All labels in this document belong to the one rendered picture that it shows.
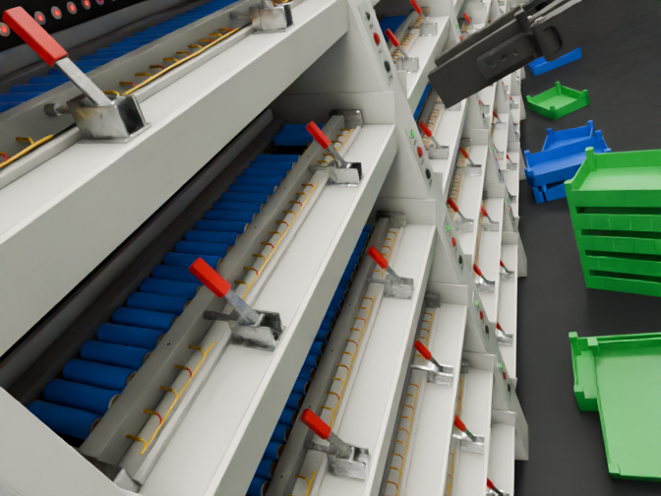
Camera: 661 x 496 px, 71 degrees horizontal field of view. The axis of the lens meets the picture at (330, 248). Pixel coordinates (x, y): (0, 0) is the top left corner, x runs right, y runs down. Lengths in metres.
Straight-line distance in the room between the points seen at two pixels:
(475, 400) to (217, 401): 0.73
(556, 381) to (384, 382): 0.94
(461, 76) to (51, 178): 0.28
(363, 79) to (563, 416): 1.01
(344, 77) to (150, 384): 0.53
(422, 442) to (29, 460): 0.59
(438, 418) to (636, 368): 0.70
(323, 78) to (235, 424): 0.54
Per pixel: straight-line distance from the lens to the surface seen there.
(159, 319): 0.44
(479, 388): 1.05
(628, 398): 1.35
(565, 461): 1.34
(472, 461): 0.96
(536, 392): 1.46
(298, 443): 0.53
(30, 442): 0.27
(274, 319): 0.40
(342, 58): 0.74
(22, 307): 0.27
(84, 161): 0.32
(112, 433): 0.37
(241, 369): 0.39
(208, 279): 0.38
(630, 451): 1.32
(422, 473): 0.74
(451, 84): 0.37
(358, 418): 0.56
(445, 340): 0.88
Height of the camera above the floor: 1.15
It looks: 28 degrees down
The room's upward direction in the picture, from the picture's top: 28 degrees counter-clockwise
